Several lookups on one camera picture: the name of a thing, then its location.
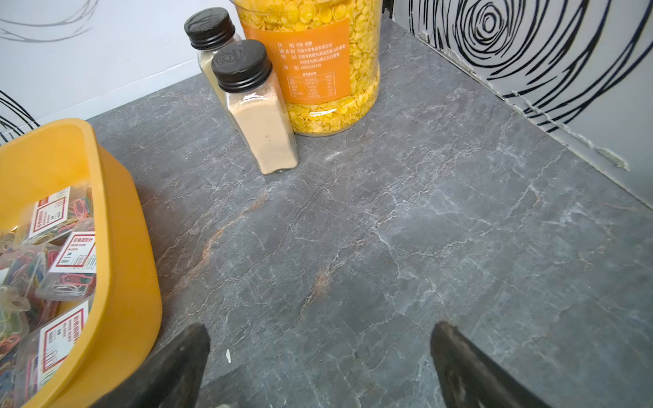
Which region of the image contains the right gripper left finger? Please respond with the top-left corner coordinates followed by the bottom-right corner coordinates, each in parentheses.
top-left (93, 323), bottom-right (210, 407)

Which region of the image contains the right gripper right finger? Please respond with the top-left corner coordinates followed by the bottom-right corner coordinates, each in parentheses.
top-left (430, 321), bottom-right (549, 408)

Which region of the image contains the yellow plastic storage tray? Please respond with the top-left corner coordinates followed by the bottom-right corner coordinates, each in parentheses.
top-left (1, 119), bottom-right (163, 407)

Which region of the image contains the front black cap spice bottle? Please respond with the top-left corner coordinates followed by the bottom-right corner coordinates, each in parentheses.
top-left (211, 39), bottom-right (299, 175)

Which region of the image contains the black cap spice bottle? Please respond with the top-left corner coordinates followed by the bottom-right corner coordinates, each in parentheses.
top-left (211, 39), bottom-right (299, 175)
top-left (184, 7), bottom-right (241, 128)

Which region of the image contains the rear black cap spice bottle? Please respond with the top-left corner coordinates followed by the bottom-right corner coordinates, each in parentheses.
top-left (184, 7), bottom-right (241, 128)

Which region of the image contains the red lid corn jar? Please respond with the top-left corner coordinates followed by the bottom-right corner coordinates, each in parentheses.
top-left (234, 0), bottom-right (384, 137)

